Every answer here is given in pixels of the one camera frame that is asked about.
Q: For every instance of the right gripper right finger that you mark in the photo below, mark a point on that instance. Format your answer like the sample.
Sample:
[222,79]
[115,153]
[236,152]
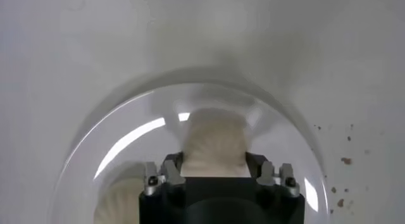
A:
[264,174]

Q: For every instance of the large white round plate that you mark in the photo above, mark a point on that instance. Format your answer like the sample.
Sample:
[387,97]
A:
[126,124]

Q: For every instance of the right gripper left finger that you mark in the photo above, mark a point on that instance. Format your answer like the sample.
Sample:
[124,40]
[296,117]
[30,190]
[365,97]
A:
[171,173]

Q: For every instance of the scattered brown crumbs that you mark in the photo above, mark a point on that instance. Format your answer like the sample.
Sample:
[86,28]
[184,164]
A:
[346,160]

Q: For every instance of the white steamed baozi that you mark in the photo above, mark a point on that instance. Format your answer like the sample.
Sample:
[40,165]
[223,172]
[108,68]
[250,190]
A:
[215,140]

